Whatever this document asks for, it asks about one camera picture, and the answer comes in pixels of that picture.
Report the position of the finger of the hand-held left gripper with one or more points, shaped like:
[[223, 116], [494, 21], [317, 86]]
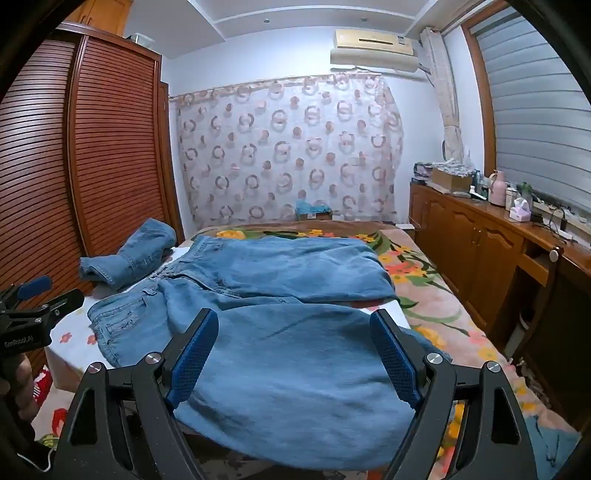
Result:
[[34, 286], [64, 302]]

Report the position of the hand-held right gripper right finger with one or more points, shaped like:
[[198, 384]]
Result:
[[397, 364]]

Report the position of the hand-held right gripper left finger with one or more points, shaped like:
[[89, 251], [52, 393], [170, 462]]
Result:
[[194, 360]]

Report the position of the blue denim pants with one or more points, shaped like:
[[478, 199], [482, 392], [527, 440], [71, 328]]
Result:
[[286, 350]]

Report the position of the person's left hand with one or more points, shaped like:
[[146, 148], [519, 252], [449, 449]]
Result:
[[21, 387]]

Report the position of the white strawberry print sheet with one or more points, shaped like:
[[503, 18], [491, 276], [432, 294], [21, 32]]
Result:
[[69, 341]]

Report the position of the red and white bag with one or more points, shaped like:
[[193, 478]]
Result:
[[44, 383]]

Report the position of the folded blue jeans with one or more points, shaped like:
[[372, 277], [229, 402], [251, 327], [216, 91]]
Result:
[[134, 254]]

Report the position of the floral blanket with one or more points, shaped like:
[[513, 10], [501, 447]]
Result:
[[415, 272]]

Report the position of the brown wooden cabinet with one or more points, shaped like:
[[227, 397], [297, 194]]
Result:
[[461, 240]]

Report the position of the brown louvered wooden wardrobe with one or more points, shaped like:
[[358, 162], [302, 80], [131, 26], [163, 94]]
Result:
[[106, 138]]

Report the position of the cardboard box with blue cloth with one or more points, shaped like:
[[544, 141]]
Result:
[[314, 211]]

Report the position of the dark chair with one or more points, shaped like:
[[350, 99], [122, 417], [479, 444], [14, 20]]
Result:
[[568, 323]]

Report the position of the teal cloth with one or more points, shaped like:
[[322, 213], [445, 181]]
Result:
[[554, 447]]

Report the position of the open cardboard box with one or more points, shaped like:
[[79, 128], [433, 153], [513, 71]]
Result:
[[450, 180]]

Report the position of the patterned bag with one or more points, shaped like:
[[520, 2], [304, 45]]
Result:
[[422, 173]]

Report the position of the pink tissue box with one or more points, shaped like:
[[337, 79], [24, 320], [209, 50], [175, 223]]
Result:
[[521, 213]]

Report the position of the pink thermos jug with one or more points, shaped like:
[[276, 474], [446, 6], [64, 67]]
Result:
[[497, 191]]

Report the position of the white power strip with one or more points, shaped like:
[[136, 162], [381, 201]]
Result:
[[554, 206]]

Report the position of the beige lace curtain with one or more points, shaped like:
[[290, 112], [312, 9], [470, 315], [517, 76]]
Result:
[[445, 92]]

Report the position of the light wooden overhead cabinet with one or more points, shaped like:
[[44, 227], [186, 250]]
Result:
[[101, 14]]

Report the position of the grey window blind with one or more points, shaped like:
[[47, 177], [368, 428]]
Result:
[[531, 115]]

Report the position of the wooden window frame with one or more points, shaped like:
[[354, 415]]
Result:
[[480, 92]]

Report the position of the beige wall air conditioner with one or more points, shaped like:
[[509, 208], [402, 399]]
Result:
[[374, 50]]

